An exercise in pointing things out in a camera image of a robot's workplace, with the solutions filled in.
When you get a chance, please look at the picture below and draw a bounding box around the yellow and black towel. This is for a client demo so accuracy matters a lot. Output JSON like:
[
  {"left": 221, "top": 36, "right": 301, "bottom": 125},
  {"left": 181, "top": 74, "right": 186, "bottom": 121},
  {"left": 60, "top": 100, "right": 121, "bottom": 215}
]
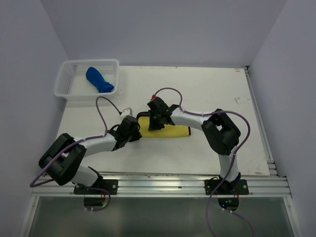
[{"left": 136, "top": 112, "right": 191, "bottom": 138}]

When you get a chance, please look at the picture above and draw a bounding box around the blue towel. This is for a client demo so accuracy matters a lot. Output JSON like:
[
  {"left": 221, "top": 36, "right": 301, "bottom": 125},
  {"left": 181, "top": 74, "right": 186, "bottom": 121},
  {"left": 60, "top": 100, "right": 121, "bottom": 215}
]
[{"left": 85, "top": 67, "right": 115, "bottom": 93}]

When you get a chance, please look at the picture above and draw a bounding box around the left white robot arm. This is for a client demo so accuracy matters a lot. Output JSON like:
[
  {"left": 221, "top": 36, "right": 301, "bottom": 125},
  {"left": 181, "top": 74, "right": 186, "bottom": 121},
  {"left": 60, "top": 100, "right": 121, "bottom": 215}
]
[{"left": 39, "top": 116, "right": 142, "bottom": 194}]

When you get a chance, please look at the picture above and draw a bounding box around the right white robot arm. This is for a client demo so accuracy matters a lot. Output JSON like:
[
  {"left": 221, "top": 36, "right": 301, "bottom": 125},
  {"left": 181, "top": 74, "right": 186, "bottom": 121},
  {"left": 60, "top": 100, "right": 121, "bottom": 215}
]
[{"left": 148, "top": 97, "right": 241, "bottom": 194}]

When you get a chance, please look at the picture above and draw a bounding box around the white plastic basket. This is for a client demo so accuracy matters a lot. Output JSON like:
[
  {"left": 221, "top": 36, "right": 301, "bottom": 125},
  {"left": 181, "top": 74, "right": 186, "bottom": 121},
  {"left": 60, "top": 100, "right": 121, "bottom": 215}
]
[{"left": 53, "top": 59, "right": 119, "bottom": 101}]

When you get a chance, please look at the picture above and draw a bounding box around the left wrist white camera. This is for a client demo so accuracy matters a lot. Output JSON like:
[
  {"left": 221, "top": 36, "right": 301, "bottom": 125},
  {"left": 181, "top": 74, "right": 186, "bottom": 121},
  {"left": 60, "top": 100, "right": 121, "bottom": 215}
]
[{"left": 120, "top": 108, "right": 133, "bottom": 119}]

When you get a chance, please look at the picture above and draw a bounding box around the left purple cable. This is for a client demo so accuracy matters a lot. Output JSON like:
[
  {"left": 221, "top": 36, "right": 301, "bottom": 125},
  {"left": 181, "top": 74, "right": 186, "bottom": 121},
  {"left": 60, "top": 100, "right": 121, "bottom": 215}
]
[{"left": 29, "top": 96, "right": 123, "bottom": 212}]

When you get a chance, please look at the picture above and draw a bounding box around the aluminium mounting rail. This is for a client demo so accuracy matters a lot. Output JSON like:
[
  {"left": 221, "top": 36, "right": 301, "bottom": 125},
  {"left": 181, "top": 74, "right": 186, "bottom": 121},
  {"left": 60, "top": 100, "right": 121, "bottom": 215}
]
[{"left": 32, "top": 174, "right": 293, "bottom": 198}]

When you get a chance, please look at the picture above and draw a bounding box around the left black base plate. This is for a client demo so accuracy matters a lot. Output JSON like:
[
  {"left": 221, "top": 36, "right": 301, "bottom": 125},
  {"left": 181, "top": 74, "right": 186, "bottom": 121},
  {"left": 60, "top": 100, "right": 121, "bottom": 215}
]
[{"left": 74, "top": 179, "right": 119, "bottom": 195}]

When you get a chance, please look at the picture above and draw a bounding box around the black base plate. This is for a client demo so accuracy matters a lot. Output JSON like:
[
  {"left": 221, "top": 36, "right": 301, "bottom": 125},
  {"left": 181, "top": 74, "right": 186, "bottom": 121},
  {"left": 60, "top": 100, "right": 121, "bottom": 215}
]
[
  {"left": 74, "top": 179, "right": 119, "bottom": 195},
  {"left": 204, "top": 177, "right": 249, "bottom": 195}
]

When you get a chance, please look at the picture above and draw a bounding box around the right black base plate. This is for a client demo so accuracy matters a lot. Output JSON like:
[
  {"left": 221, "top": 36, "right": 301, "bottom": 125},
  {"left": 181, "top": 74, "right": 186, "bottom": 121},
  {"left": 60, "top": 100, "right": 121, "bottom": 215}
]
[{"left": 204, "top": 177, "right": 249, "bottom": 195}]

